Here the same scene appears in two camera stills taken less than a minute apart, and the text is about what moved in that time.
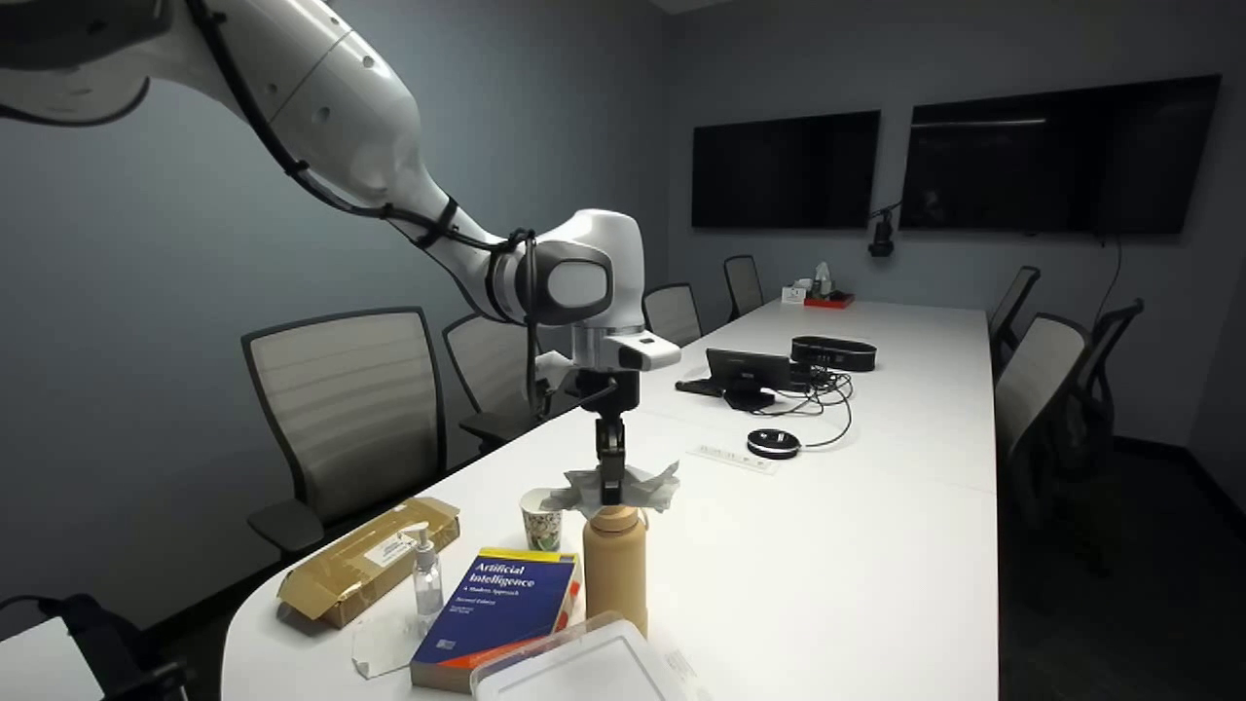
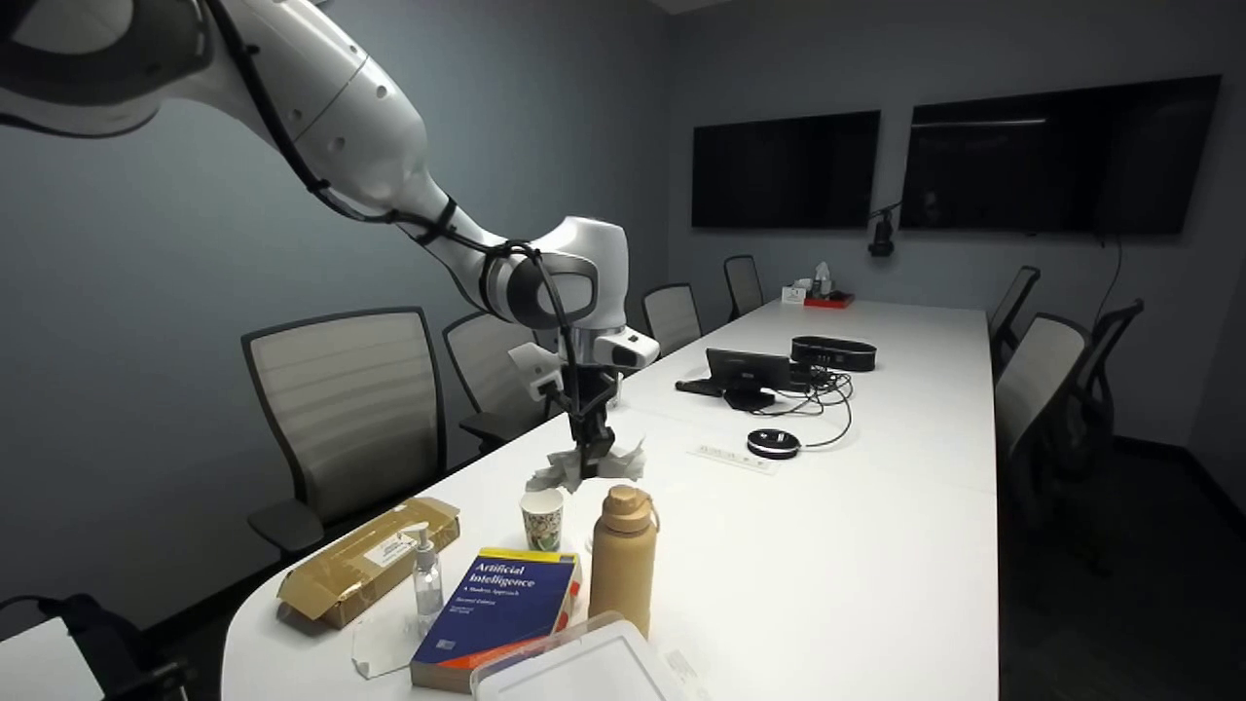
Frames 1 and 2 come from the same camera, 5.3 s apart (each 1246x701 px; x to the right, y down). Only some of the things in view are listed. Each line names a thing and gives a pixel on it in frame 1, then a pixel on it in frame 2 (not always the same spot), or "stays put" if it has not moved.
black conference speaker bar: (832, 351) stays put
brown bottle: (618, 568) stays put
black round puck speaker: (774, 446) stays put
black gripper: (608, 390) to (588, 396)
